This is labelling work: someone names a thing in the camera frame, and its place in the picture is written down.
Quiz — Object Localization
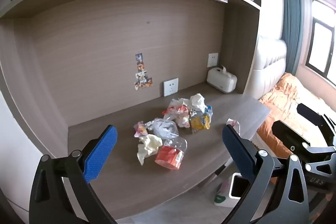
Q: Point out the clear plastic bag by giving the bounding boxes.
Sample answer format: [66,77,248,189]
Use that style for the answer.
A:
[152,119,179,139]

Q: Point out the red white plastic wrapper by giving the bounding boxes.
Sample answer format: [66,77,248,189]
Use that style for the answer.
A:
[163,105,191,128]

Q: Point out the white trash bin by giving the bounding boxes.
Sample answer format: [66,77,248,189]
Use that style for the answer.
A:
[214,173,253,208]

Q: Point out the crumpled white paper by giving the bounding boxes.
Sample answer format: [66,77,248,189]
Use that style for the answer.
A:
[169,98,191,109]

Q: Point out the yellow snack packet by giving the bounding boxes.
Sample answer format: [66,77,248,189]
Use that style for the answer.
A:
[189,114,211,133]

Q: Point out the small white pink wrapper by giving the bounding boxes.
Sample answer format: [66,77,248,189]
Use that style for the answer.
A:
[226,118,241,136]

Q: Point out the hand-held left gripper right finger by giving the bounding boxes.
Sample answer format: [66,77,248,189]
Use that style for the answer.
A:
[222,124,310,224]

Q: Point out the white crumpled tissue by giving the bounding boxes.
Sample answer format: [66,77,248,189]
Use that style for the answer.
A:
[189,93,206,112]

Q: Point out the white padded headboard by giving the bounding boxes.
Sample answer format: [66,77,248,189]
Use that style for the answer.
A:
[252,35,287,98]

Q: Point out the black framed window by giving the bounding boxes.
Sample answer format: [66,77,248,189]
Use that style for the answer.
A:
[304,0,336,83]

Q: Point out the wall stickers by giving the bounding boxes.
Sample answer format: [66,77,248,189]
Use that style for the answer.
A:
[135,53,153,90]

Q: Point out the clear plastic wrapper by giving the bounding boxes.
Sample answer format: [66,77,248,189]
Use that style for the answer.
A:
[163,137,188,153]

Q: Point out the grey blue curtain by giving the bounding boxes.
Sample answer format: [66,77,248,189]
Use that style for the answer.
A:
[281,0,303,77]

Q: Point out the white wall socket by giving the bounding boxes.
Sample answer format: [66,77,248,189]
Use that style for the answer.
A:
[163,78,179,97]
[207,53,219,68]

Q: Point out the cream crumpled tissue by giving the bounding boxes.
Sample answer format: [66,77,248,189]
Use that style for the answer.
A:
[136,134,163,166]

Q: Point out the white tissue box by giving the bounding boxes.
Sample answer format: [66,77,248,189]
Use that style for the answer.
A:
[206,65,237,94]

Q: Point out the red snack packet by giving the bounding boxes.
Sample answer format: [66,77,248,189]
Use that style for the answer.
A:
[155,147,184,170]

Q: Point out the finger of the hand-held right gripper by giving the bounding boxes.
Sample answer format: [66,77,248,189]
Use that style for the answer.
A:
[271,120,311,155]
[297,103,336,147]

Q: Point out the bed with orange blanket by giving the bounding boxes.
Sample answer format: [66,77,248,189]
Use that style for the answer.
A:
[256,72,336,159]

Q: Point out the wooden desk with shelves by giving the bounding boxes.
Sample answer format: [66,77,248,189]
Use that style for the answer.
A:
[0,0,271,224]

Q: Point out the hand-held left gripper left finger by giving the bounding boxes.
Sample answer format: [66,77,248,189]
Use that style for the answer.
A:
[29,124,118,224]

